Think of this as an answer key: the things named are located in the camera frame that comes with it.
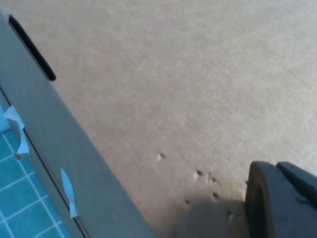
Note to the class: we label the brown cardboard shoe box shell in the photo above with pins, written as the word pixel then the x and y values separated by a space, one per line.
pixel 158 86

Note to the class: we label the blue grid cutting mat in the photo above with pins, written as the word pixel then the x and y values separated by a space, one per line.
pixel 19 198

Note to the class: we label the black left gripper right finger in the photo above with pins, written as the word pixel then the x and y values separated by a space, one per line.
pixel 302 181

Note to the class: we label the blue tape strip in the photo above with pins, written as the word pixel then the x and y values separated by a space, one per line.
pixel 22 146
pixel 68 191

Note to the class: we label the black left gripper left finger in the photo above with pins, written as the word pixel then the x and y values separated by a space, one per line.
pixel 272 210

